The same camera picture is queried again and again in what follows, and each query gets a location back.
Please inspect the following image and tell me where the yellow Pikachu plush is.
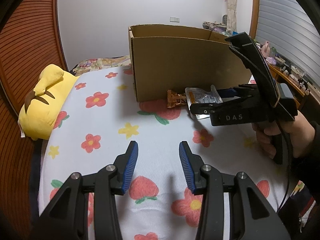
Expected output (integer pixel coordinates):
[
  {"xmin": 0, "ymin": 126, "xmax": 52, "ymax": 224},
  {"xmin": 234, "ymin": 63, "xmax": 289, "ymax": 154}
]
[{"xmin": 17, "ymin": 64, "xmax": 78, "ymax": 140}]

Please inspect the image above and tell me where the beige curtain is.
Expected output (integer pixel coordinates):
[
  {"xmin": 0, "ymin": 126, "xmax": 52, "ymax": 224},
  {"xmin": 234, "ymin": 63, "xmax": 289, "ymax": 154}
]
[{"xmin": 226, "ymin": 0, "xmax": 238, "ymax": 35}]

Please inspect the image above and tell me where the wooden sideboard cabinet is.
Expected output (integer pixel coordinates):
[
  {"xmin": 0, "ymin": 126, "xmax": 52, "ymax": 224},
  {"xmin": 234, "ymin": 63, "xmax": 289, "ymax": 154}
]
[{"xmin": 267, "ymin": 63, "xmax": 310, "ymax": 110}]

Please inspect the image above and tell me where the orange foil candy wrapper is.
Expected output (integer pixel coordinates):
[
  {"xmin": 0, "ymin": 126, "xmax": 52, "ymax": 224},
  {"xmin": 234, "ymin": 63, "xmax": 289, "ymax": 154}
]
[{"xmin": 167, "ymin": 90, "xmax": 187, "ymax": 108}]

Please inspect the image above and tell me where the brown cardboard box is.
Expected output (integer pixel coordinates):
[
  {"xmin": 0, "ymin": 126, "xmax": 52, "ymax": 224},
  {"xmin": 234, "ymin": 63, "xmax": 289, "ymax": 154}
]
[{"xmin": 128, "ymin": 24, "xmax": 251, "ymax": 102}]

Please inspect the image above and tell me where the grey window blind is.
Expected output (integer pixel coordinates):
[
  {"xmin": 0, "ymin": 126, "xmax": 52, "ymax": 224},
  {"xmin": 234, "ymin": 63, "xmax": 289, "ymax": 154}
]
[{"xmin": 255, "ymin": 0, "xmax": 319, "ymax": 85}]

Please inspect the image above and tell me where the white wall switch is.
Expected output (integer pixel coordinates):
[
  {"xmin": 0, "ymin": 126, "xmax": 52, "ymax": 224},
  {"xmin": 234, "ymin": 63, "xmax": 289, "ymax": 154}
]
[{"xmin": 169, "ymin": 17, "xmax": 180, "ymax": 23}]

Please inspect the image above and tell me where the floral white bed sheet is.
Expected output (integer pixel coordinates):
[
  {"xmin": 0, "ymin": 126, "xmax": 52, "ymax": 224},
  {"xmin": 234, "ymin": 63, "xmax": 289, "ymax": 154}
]
[{"xmin": 39, "ymin": 67, "xmax": 287, "ymax": 239}]

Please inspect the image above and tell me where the pink kettle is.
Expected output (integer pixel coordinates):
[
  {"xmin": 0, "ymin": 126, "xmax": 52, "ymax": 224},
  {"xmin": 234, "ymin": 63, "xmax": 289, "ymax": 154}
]
[{"xmin": 260, "ymin": 41, "xmax": 271, "ymax": 58}]

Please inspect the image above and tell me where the white orange flat pouch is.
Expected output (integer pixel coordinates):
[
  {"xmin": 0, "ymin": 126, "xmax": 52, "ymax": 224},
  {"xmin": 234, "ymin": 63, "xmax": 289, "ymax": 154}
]
[{"xmin": 185, "ymin": 85, "xmax": 223, "ymax": 120}]

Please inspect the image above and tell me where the folded clothes pile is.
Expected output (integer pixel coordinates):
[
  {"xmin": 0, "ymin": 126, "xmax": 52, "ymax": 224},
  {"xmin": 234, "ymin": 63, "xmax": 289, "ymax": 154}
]
[{"xmin": 202, "ymin": 22, "xmax": 226, "ymax": 33}]

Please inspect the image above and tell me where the person's right hand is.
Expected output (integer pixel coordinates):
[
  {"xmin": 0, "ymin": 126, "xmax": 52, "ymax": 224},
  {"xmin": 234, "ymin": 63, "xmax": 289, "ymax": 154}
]
[{"xmin": 252, "ymin": 112, "xmax": 315, "ymax": 159}]

